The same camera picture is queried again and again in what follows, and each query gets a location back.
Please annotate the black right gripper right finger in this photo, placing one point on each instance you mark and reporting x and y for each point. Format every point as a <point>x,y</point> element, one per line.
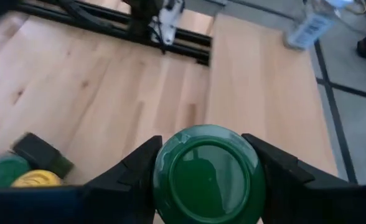
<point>295,196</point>

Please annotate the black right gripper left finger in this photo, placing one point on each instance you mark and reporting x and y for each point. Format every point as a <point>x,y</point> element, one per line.
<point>124,193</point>

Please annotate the green-lid herb spice jar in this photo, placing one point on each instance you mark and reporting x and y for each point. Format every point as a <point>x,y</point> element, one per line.
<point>208,180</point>

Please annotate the yellow-lid dark spice jar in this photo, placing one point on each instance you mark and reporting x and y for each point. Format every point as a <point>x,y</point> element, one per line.
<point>36,179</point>

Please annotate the black spice tin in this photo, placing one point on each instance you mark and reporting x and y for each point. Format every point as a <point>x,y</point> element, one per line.
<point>43,152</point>

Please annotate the green-lid oregano spice jar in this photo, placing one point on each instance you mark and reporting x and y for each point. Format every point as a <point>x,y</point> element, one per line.
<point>2,171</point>

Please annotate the white-lid spice jar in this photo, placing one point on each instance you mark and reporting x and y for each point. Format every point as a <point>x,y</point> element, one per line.
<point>310,31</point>

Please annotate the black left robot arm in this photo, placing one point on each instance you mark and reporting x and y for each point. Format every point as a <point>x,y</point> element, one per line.
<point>139,18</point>

